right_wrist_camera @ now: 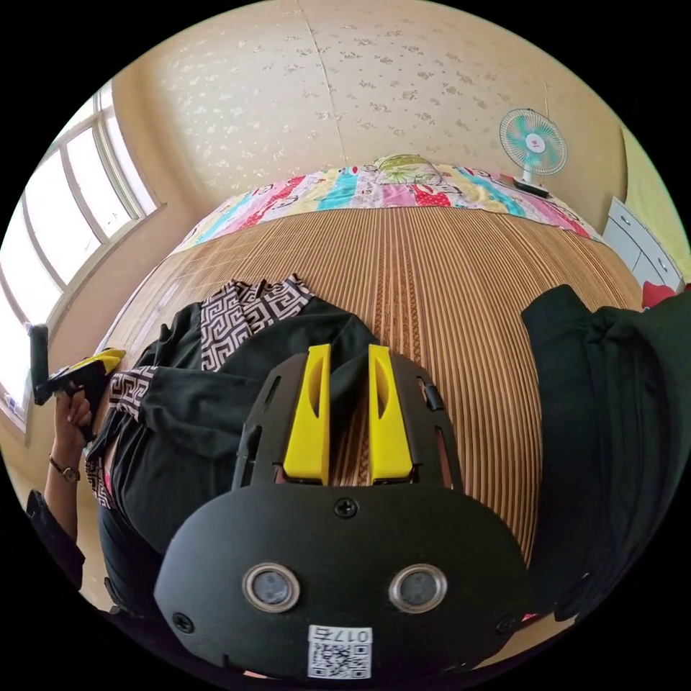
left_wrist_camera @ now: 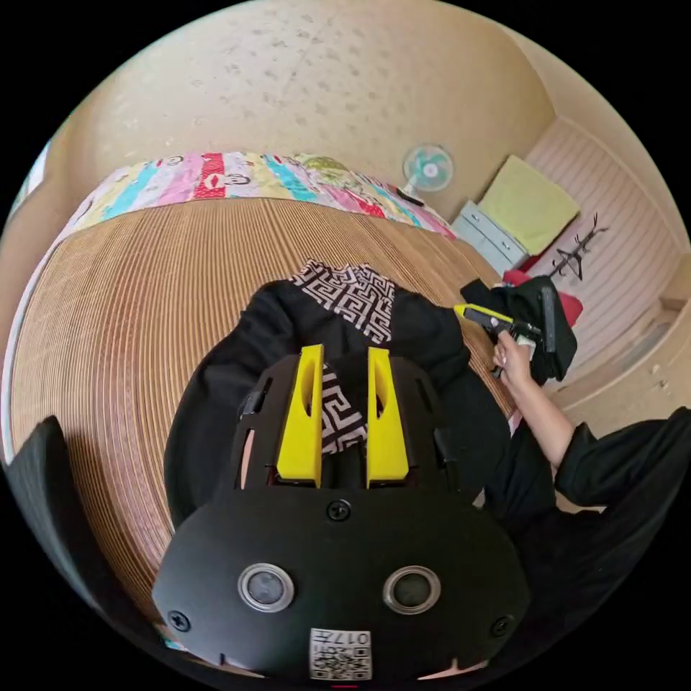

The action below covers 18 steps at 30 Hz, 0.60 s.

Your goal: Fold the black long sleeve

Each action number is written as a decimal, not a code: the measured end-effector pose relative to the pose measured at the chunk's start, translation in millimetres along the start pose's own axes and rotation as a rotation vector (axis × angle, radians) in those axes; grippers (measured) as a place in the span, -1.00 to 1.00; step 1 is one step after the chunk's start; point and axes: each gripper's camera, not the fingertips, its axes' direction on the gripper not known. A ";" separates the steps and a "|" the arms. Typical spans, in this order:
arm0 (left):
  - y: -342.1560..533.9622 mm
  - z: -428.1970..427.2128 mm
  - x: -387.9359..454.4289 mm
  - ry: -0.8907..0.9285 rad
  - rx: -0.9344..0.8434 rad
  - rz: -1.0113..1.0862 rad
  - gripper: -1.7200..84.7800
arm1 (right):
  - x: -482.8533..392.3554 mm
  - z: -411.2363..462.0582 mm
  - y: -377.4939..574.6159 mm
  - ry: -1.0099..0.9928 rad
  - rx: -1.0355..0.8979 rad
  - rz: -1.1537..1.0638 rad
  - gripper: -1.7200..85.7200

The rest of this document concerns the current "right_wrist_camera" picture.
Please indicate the window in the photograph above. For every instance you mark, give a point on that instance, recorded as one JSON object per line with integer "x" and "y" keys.
{"x": 59, "y": 216}

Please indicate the person's left hand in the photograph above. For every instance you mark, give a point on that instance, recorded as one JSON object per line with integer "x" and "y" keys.
{"x": 73, "y": 421}

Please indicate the person's left forearm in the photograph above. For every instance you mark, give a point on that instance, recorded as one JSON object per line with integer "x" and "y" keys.
{"x": 56, "y": 502}

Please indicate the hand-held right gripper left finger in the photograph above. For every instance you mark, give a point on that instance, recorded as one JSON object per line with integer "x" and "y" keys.
{"x": 307, "y": 426}

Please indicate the green patterned pillow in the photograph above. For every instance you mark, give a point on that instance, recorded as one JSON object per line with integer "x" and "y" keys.
{"x": 406, "y": 167}

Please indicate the bed with woven mat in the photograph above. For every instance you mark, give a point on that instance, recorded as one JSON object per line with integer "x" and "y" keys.
{"x": 459, "y": 324}

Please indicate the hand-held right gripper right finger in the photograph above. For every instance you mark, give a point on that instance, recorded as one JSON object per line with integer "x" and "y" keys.
{"x": 390, "y": 432}

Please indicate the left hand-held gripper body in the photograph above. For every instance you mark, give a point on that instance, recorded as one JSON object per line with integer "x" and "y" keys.
{"x": 81, "y": 384}

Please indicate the pile of clothes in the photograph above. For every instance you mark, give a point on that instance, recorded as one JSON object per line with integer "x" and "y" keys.
{"x": 610, "y": 432}

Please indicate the black long sleeve patterned trim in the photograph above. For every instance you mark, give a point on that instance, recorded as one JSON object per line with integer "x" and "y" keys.
{"x": 189, "y": 421}

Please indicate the white cupboard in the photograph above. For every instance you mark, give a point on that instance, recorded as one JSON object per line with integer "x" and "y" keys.
{"x": 639, "y": 243}

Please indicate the white and teal fan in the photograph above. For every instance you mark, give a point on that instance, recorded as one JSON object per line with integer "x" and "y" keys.
{"x": 532, "y": 143}

